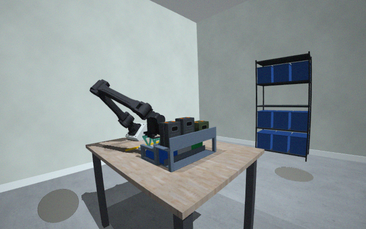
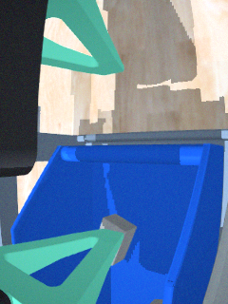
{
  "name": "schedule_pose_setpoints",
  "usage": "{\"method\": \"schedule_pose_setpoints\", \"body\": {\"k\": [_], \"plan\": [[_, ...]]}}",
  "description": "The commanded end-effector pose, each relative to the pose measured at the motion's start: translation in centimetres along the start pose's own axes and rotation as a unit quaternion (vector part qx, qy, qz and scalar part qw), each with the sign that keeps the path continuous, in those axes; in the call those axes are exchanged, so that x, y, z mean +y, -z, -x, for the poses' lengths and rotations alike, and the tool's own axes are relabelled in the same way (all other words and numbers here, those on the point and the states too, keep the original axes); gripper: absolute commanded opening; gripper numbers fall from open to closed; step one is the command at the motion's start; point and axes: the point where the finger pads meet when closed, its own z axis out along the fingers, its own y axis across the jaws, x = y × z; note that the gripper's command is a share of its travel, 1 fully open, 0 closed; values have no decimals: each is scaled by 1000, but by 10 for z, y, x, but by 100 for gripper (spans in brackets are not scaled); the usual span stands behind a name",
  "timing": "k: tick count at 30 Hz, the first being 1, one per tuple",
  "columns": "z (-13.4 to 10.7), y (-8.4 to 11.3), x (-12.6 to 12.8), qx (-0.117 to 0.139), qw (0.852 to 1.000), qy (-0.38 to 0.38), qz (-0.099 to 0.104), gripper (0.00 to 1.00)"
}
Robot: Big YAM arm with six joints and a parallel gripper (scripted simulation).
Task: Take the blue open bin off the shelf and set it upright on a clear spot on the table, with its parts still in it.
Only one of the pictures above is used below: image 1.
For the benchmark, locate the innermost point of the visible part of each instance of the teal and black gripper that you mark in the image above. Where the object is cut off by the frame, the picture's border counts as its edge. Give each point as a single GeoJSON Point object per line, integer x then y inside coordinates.
{"type": "Point", "coordinates": [150, 133]}

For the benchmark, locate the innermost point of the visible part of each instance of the olive green case with orange latches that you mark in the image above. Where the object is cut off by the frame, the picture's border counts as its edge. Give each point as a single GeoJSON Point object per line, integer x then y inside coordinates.
{"type": "Point", "coordinates": [201, 125]}

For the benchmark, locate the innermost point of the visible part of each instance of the dark grey case with orange latches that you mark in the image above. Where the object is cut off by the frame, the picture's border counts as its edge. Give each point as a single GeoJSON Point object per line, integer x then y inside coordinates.
{"type": "Point", "coordinates": [187, 124]}
{"type": "Point", "coordinates": [168, 130]}

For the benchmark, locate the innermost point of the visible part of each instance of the blue bin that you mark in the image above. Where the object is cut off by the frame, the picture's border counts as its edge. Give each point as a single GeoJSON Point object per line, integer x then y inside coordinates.
{"type": "Point", "coordinates": [162, 155]}

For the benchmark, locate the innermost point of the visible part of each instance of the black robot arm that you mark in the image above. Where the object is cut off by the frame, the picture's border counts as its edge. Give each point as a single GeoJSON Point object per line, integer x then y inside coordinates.
{"type": "Point", "coordinates": [144, 110]}

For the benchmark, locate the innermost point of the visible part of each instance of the grey open bin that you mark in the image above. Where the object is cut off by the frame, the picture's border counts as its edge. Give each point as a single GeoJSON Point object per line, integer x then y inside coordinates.
{"type": "Point", "coordinates": [184, 150]}

